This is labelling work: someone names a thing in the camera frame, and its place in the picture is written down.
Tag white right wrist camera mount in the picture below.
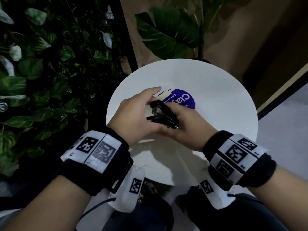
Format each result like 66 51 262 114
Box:
199 175 236 210

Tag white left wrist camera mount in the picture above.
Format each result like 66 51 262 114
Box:
108 163 146 213

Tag person's right forearm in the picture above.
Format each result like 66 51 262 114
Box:
247 165 308 231

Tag black left wristband with markers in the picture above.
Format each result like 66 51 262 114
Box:
57 127 134 197

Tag person's left hand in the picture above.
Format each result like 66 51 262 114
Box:
107 86 169 147

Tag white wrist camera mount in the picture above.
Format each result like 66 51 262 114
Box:
108 163 146 213
199 175 236 210

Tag black stapler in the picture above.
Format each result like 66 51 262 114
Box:
146 100 180 129

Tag potted monstera plant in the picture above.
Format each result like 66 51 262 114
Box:
134 0 241 64

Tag person's left forearm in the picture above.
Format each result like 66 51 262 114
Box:
0 175 97 231

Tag green leafy plant wall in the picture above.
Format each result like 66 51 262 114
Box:
0 0 128 179

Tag person's right hand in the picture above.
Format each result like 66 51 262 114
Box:
156 102 218 152

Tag beige tape piece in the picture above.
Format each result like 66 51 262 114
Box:
154 90 172 98

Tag black wristband with markers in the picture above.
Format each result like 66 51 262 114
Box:
203 130 277 192
57 127 134 197

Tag person's dark trousers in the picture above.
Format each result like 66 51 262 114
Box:
102 180 289 231

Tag purple round sticker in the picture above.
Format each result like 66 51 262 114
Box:
161 89 195 111

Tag dark thin cable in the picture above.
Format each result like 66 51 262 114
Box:
74 197 116 231

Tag black right wristband with markers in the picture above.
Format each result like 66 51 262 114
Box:
203 130 277 192

